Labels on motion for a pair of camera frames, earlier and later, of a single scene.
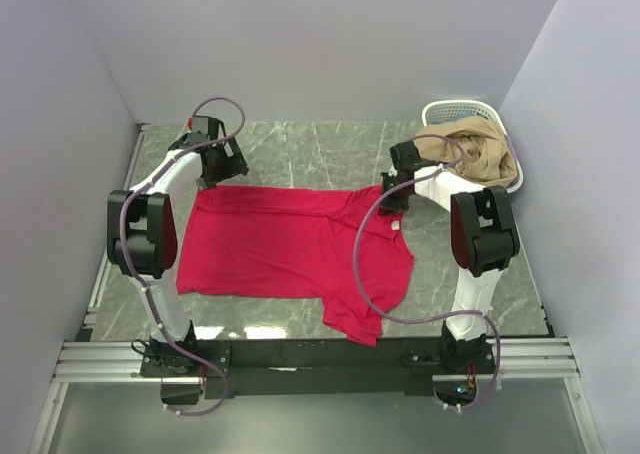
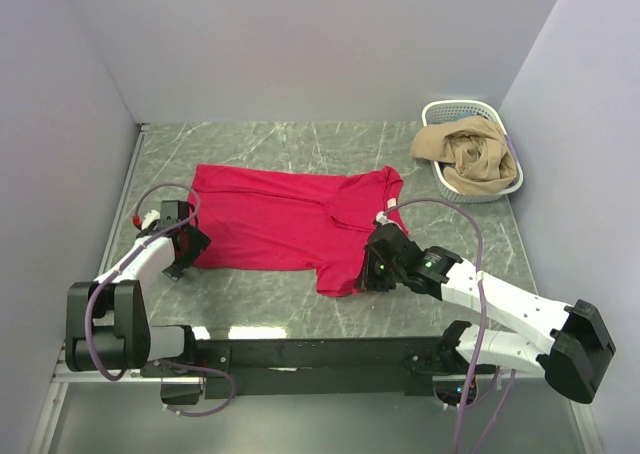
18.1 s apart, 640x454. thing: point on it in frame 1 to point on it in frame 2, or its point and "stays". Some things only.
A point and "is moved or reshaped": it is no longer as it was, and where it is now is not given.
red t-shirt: (300, 242) is moved or reshaped
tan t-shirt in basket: (487, 157) stays
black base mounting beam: (315, 367) stays
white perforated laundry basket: (442, 111) stays
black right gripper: (392, 205) to (368, 279)
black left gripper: (235, 165) to (198, 243)
